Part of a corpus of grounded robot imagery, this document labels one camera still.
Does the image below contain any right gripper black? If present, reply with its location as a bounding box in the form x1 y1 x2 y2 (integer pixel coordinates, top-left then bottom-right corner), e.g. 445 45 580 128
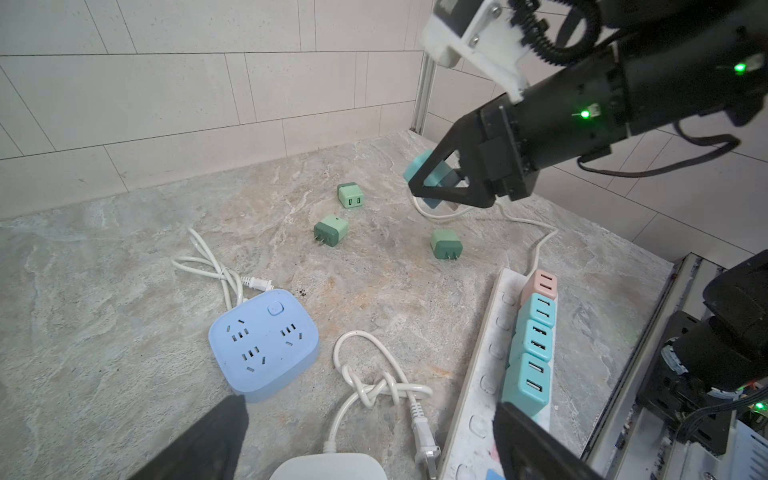
407 47 628 209

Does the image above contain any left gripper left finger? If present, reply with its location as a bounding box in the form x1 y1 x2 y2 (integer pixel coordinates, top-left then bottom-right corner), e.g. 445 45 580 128
131 395 249 480

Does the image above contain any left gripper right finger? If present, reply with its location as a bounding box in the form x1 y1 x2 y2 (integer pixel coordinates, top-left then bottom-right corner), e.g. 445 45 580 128
493 402 601 480

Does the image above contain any teal blue plug adapter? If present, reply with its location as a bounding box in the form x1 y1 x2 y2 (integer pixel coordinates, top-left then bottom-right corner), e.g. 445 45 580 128
403 149 460 210

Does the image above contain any white long power strip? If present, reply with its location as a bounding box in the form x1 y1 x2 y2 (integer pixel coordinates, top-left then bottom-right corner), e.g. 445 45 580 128
438 268 526 479

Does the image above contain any pink plug adapter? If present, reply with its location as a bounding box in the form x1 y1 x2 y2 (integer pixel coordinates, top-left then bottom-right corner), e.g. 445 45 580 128
520 269 558 304

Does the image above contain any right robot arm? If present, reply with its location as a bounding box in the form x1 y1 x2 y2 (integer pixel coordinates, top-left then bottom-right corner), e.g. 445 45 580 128
407 1 767 208

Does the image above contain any green plug adapter right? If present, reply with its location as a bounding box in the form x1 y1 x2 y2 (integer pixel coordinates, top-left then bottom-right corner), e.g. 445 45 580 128
430 229 463 260

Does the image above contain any light green plug adapter far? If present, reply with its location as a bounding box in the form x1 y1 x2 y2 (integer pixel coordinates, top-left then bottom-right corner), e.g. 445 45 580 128
337 182 365 209

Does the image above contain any green plug adapter left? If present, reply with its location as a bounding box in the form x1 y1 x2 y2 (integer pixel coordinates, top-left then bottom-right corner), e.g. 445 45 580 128
313 214 349 247

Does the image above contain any white square power socket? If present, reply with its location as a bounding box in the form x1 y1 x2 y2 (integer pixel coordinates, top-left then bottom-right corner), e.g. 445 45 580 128
270 453 387 480

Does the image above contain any blue square power socket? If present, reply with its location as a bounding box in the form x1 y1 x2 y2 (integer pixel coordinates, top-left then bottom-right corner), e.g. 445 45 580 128
208 289 319 403

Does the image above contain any aluminium rail frame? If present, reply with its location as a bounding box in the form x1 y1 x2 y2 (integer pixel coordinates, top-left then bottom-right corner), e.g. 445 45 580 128
581 253 767 479

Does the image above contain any power strip white cable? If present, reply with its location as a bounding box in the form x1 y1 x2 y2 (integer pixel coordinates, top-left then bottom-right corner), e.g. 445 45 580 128
410 194 560 277

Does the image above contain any white socket knotted cable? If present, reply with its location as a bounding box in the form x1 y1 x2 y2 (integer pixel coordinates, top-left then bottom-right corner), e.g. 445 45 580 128
322 329 442 480

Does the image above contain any blue socket white cable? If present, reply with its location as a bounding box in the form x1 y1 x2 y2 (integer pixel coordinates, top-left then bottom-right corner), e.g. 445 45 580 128
171 227 276 312

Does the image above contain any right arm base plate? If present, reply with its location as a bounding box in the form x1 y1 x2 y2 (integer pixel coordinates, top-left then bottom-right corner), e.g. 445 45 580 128
635 308 736 457

